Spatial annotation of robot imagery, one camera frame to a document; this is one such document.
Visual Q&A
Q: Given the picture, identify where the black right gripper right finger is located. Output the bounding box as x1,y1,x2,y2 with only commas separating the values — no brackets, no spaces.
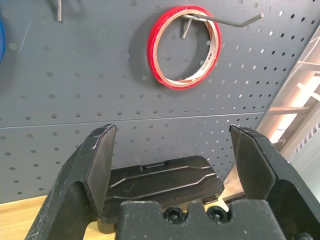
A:
229,124,320,240

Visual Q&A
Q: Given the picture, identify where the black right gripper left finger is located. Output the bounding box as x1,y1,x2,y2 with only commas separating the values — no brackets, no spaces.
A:
24,123,117,240

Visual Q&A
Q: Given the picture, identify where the grey metal pegboard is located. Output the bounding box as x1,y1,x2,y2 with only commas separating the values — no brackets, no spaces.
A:
0,0,320,205

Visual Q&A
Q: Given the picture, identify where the small black tool case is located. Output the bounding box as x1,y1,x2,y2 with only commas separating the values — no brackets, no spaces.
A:
101,155,225,235

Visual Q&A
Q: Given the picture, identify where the red tape roll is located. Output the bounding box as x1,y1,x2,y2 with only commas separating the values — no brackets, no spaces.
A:
146,5,222,90

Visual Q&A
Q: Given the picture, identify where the blue tape roll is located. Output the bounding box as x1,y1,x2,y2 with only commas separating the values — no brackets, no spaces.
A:
0,12,7,63

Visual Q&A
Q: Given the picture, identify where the long metal peg hook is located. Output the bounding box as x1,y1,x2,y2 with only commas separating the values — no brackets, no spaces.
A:
56,0,64,22
179,12,265,40

